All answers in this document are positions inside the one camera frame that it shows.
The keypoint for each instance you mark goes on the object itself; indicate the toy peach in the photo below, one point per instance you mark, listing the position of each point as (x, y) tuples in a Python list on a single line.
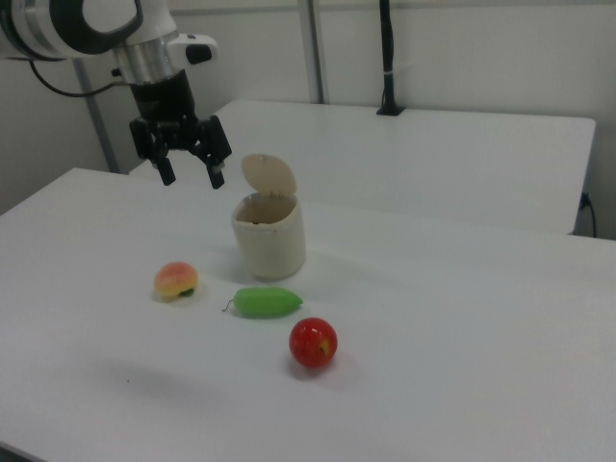
[(173, 281)]

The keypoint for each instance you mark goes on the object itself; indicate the green toy pepper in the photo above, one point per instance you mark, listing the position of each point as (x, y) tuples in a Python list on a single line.
[(264, 303)]

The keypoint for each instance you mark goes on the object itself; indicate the cream garbage bin lid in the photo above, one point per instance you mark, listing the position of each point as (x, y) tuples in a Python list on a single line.
[(267, 173)]

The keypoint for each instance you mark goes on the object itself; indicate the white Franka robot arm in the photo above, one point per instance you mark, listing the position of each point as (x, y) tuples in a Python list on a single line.
[(48, 29)]

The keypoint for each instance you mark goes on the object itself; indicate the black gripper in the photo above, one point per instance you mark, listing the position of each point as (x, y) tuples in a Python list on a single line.
[(163, 103)]

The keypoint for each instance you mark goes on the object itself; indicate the red toy apple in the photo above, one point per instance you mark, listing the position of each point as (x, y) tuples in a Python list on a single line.
[(308, 341)]

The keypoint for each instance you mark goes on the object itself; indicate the cream plastic garbage bin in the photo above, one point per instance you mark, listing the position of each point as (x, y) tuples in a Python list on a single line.
[(269, 250)]

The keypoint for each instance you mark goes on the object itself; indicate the black camera stand pole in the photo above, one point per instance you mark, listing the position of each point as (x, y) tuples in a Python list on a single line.
[(386, 48)]

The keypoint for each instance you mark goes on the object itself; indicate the grey metal frame post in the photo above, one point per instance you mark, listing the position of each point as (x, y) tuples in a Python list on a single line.
[(313, 48)]

